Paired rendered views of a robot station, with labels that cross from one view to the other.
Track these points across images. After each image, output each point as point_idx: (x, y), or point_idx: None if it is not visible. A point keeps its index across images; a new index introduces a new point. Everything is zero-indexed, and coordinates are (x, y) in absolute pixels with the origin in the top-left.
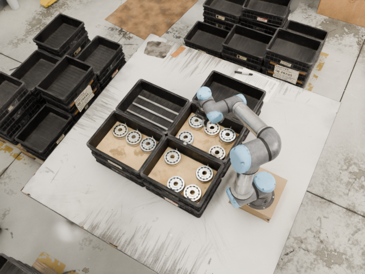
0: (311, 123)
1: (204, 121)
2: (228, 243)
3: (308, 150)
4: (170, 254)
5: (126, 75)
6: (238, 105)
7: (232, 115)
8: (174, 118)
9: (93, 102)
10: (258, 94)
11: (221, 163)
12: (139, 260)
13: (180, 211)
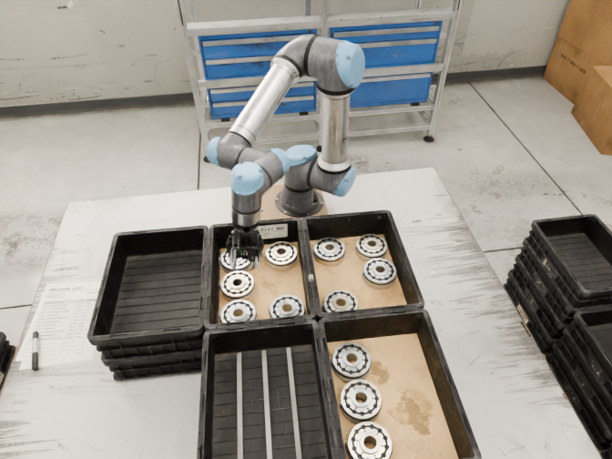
0: (128, 216)
1: (260, 241)
2: None
3: (182, 203)
4: (454, 259)
5: None
6: (243, 125)
7: (184, 279)
8: (253, 364)
9: None
10: (120, 253)
11: (304, 219)
12: (500, 285)
13: None
